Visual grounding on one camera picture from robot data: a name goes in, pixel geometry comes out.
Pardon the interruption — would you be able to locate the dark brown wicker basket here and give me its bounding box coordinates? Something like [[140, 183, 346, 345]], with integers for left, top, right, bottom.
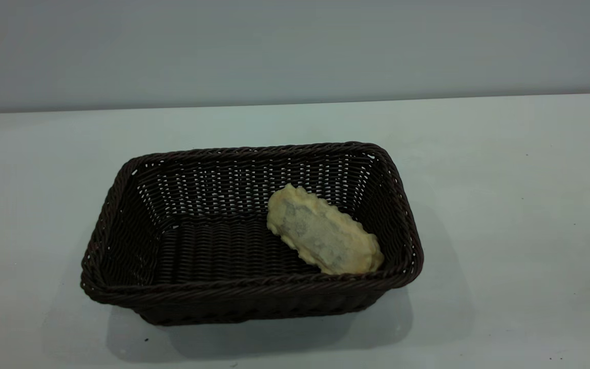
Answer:
[[80, 141, 425, 327]]

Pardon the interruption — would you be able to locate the striped orange bread roll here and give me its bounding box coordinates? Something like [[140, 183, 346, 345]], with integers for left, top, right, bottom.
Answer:
[[266, 183, 385, 276]]

